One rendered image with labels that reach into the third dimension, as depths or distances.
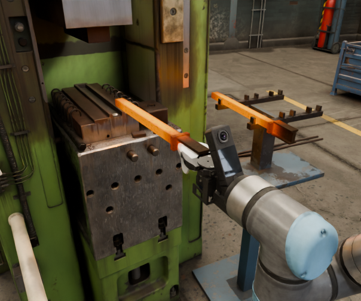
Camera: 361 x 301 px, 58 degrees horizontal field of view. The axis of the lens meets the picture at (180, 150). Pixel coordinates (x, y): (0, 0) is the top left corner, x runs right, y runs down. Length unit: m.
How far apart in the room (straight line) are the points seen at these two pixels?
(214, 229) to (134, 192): 1.02
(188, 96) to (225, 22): 6.57
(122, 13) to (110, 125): 0.35
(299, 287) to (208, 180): 0.23
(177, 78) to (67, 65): 0.48
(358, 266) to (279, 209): 0.16
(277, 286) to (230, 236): 1.53
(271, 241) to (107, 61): 1.22
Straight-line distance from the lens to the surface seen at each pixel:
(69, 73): 1.53
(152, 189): 1.22
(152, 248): 1.40
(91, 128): 1.09
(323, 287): 0.63
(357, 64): 4.84
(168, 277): 1.59
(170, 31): 1.27
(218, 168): 0.61
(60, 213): 1.38
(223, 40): 7.96
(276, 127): 1.04
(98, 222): 1.20
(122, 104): 1.00
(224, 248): 2.01
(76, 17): 1.01
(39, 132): 1.21
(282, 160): 1.43
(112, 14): 1.04
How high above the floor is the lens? 1.38
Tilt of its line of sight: 27 degrees down
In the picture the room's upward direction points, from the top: straight up
